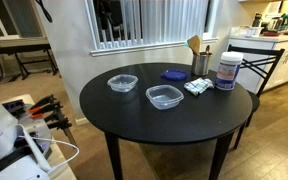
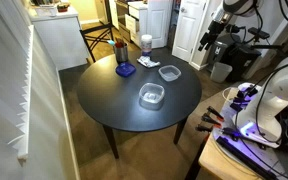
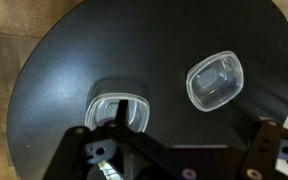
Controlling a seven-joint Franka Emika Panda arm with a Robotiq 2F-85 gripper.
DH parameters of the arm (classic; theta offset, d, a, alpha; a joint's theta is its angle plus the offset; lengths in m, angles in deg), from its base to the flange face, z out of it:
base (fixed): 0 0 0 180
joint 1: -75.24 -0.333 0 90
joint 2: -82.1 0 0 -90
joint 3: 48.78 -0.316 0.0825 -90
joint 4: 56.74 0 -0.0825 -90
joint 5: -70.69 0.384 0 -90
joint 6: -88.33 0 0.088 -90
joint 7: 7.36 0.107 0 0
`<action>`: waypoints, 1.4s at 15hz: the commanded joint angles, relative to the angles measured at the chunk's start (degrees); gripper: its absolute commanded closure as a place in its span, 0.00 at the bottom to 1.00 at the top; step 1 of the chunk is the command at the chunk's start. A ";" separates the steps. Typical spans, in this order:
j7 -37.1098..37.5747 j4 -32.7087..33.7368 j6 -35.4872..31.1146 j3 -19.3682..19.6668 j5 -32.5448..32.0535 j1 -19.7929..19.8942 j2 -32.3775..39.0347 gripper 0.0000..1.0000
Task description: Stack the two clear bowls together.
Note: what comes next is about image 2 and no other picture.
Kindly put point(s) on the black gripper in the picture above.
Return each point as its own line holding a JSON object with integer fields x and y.
{"x": 213, "y": 31}

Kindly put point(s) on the clear plastic bowl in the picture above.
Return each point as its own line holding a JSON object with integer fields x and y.
{"x": 151, "y": 96}
{"x": 169, "y": 73}

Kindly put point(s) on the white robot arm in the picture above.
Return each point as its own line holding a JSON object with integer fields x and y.
{"x": 284, "y": 85}

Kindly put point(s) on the white panel door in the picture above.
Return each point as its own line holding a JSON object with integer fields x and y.
{"x": 189, "y": 28}

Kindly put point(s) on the small white trash can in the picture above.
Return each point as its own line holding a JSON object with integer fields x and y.
{"x": 220, "y": 72}

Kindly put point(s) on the black floor appliance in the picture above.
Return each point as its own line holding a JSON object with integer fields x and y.
{"x": 242, "y": 61}

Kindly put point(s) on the white narrow door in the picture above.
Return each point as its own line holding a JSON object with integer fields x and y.
{"x": 159, "y": 21}

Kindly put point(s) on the white supplement jar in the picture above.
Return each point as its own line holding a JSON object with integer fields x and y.
{"x": 146, "y": 43}

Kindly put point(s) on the checked folded cloth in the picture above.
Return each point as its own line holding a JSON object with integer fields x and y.
{"x": 147, "y": 61}

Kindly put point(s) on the black orange clamp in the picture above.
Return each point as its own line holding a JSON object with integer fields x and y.
{"x": 211, "y": 120}
{"x": 215, "y": 113}
{"x": 204, "y": 128}

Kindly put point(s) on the white drawer cabinet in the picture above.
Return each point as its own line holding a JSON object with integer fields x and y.
{"x": 135, "y": 23}

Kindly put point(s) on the blue plastic lid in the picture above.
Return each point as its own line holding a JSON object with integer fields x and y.
{"x": 125, "y": 69}

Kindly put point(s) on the metal utensil cup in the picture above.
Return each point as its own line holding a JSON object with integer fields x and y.
{"x": 121, "y": 54}

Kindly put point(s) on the wooden spatula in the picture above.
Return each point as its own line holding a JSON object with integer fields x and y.
{"x": 118, "y": 43}

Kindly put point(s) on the teal utensil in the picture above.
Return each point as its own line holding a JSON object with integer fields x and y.
{"x": 111, "y": 42}

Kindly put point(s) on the round black table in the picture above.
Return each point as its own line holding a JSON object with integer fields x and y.
{"x": 117, "y": 103}

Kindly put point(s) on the black metal chair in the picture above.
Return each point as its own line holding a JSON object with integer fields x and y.
{"x": 95, "y": 35}

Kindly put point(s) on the wooden robot desk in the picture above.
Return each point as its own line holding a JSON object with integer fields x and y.
{"x": 217, "y": 160}

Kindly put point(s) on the black flat bar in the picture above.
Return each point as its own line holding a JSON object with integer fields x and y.
{"x": 244, "y": 156}

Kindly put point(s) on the white kitchen counter cabinet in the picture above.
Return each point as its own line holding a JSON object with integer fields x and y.
{"x": 62, "y": 38}

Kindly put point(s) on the red bowl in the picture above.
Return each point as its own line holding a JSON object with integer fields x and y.
{"x": 63, "y": 7}

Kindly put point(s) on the white window blinds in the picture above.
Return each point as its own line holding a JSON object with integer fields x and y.
{"x": 7, "y": 73}

